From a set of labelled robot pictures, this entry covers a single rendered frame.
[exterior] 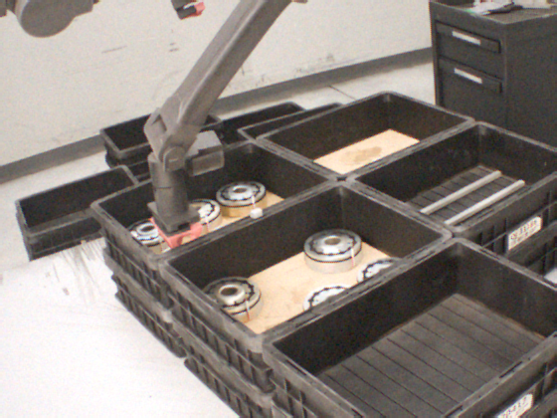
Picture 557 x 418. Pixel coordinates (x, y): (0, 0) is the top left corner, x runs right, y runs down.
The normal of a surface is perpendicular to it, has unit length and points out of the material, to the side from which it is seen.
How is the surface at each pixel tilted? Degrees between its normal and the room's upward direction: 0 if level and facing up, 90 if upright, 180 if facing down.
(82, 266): 0
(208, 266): 90
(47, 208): 90
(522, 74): 90
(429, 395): 0
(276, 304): 0
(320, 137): 90
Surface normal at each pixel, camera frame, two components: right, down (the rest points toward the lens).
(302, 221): 0.59, 0.33
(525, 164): -0.80, 0.36
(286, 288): -0.11, -0.87
